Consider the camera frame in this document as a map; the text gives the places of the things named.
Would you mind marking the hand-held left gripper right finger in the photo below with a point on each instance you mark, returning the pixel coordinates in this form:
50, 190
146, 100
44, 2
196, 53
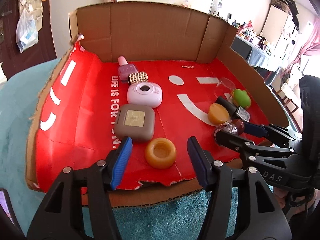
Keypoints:
197, 162

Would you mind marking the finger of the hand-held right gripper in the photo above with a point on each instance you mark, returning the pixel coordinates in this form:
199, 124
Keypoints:
232, 141
252, 128

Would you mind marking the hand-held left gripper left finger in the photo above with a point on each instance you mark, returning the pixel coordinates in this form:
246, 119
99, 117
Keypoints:
122, 162

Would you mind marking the glitter ball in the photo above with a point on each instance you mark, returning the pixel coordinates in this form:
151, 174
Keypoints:
228, 128

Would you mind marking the amber dome-shaped block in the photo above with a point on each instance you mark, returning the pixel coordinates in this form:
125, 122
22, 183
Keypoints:
218, 115

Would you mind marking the green frog toy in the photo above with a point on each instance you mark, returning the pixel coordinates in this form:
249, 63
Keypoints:
242, 98

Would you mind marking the grey-brown square compact case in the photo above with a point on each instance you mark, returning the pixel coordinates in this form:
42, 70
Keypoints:
125, 130

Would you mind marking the clear glass cup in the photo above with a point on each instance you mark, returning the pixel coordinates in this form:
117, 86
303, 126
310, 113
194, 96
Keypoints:
226, 82

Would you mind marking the cardboard box with red lining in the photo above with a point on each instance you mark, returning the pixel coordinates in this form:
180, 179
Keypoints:
87, 120

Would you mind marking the pink rounded compact device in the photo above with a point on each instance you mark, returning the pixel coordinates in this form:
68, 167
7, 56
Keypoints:
140, 99

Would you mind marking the gold studded roller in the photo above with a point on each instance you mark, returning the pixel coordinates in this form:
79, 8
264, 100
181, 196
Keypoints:
137, 78

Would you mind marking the purple nail polish bottle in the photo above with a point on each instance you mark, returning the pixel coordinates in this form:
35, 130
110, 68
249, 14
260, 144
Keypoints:
123, 71

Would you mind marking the wooden chair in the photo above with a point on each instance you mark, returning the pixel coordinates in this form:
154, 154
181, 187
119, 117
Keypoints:
287, 92

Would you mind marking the table with grey cloth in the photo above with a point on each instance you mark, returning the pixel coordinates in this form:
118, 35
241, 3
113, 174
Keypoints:
257, 55

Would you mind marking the cluster of bottles and cosmetics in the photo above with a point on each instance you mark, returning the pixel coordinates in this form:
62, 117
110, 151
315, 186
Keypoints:
250, 33

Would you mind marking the white cabinet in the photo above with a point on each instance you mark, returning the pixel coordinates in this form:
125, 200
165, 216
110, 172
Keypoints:
280, 30

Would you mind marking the pink curtain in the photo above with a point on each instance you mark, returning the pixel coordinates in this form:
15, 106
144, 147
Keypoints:
311, 40

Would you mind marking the smartphone with dark case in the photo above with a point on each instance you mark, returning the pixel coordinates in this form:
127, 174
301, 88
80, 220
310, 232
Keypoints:
6, 207

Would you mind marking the patterned dark bag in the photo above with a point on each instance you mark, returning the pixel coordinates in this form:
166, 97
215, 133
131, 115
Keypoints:
285, 5

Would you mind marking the dark brown door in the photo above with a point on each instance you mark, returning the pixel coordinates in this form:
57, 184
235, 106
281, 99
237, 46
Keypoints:
45, 42

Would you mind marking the white plastic bag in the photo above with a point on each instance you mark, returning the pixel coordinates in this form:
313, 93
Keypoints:
26, 33

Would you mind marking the clear hanging pocket organizer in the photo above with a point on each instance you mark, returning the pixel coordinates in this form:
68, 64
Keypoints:
32, 10

